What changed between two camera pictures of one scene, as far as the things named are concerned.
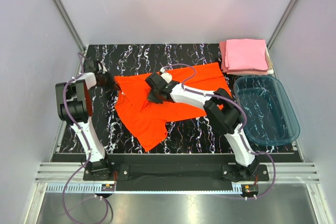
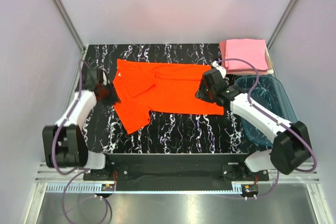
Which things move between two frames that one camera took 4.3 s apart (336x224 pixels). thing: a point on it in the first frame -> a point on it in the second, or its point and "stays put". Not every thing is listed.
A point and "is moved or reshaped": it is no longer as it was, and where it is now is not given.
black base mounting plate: [170, 172] stays put
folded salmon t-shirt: [237, 71] stays put
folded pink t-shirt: [246, 53] stays put
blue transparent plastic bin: [270, 121] stays put
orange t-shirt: [148, 121] is moved or reshaped
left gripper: [112, 87] -> [114, 98]
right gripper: [151, 98] -> [200, 93]
